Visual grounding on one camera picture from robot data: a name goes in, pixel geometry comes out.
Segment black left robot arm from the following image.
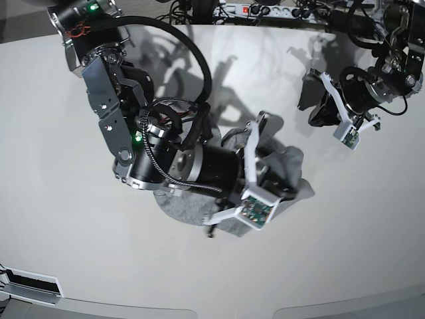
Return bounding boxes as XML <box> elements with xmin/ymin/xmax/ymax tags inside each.
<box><xmin>308</xmin><ymin>1</ymin><xmax>424</xmax><ymax>130</ymax></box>

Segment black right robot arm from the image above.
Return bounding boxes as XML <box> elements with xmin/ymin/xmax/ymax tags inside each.
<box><xmin>47</xmin><ymin>1</ymin><xmax>247</xmax><ymax>199</ymax></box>

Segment tangled black cables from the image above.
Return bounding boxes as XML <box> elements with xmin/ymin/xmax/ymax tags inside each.
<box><xmin>149</xmin><ymin>0</ymin><xmax>233</xmax><ymax>26</ymax></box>

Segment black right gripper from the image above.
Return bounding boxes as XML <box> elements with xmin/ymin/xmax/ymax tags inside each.
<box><xmin>232</xmin><ymin>149</ymin><xmax>299</xmax><ymax>203</ymax></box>

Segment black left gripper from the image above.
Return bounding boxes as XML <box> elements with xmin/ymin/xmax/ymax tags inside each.
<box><xmin>308</xmin><ymin>93</ymin><xmax>341</xmax><ymax>127</ymax></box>

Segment white power strip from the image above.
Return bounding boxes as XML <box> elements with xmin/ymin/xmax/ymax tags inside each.
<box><xmin>212</xmin><ymin>2</ymin><xmax>319</xmax><ymax>23</ymax></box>

